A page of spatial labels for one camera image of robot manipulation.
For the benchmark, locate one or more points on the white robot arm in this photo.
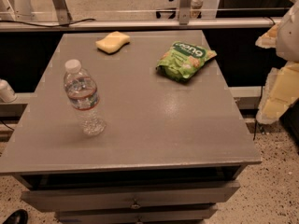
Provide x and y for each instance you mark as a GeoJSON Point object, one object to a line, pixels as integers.
{"type": "Point", "coordinates": [281, 88]}

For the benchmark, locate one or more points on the black shoe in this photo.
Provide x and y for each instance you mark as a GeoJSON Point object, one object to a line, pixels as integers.
{"type": "Point", "coordinates": [18, 217]}

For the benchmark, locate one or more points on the grey drawer cabinet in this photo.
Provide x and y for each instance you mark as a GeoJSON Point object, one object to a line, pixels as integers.
{"type": "Point", "coordinates": [158, 131]}

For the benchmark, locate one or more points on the lower grey drawer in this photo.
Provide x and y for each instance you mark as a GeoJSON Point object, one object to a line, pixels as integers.
{"type": "Point", "coordinates": [144, 214]}

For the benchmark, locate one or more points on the clear plastic water bottle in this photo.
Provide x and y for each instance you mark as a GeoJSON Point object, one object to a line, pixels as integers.
{"type": "Point", "coordinates": [82, 93]}

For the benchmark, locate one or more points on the white bottle at left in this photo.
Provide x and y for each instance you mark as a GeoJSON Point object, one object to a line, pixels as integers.
{"type": "Point", "coordinates": [7, 94]}

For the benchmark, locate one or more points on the green rice chip bag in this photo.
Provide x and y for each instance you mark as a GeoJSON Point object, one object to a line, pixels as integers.
{"type": "Point", "coordinates": [183, 60]}

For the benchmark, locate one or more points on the metal frame rail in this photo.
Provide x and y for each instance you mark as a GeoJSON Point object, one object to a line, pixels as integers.
{"type": "Point", "coordinates": [93, 25]}

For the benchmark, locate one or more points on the yellow sponge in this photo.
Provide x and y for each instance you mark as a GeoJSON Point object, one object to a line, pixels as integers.
{"type": "Point", "coordinates": [112, 42]}

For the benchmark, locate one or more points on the upper grey drawer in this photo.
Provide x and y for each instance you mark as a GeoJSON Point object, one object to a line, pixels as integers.
{"type": "Point", "coordinates": [63, 200]}

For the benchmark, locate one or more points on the grey drawer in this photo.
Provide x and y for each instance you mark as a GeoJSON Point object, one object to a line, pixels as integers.
{"type": "Point", "coordinates": [63, 200]}
{"type": "Point", "coordinates": [144, 214]}

